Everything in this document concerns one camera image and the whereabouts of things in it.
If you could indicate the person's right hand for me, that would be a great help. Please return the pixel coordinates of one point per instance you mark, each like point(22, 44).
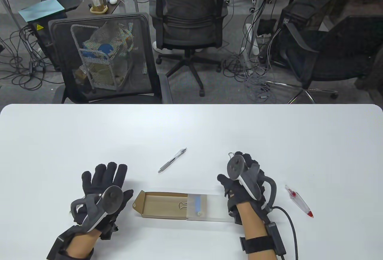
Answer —
point(232, 195)

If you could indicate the person's left hand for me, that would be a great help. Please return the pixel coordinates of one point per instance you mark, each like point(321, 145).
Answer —
point(104, 176)

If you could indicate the blue binder clip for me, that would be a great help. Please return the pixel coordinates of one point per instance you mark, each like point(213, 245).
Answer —
point(197, 204)

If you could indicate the brown cardboard drawer box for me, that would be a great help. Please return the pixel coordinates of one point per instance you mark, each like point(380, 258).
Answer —
point(161, 206)

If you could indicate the clear red-tipped pen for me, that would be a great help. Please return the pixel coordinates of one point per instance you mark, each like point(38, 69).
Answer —
point(299, 201)

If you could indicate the grey pen with clip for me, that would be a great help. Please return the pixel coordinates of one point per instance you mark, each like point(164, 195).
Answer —
point(172, 160)

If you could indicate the person's left forearm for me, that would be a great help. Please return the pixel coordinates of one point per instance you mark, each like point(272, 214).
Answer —
point(80, 242)

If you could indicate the person's right forearm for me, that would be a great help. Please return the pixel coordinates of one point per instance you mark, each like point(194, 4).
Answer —
point(254, 227)

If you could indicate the grey hand tracker controller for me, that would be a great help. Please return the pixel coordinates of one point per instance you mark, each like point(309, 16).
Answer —
point(248, 182)
point(112, 200)

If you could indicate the black square mesh chair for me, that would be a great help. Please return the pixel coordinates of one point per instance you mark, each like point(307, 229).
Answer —
point(143, 47)

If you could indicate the black cabinet with yellow label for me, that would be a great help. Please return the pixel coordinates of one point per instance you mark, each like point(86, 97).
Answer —
point(45, 41)

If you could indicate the dark brown side table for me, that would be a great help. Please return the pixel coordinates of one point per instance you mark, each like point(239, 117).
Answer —
point(80, 11)

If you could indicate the black chrome-base office chair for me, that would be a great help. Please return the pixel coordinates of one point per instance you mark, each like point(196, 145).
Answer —
point(329, 56)

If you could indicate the glass cup with drink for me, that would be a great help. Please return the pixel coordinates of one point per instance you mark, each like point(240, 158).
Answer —
point(97, 2)

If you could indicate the teal folder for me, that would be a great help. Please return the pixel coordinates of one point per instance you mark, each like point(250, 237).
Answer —
point(42, 10)

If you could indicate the black swivel office chair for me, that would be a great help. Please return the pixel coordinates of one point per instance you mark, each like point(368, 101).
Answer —
point(191, 11)

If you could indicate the black computer tower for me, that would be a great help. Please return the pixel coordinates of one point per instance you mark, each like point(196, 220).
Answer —
point(299, 17)

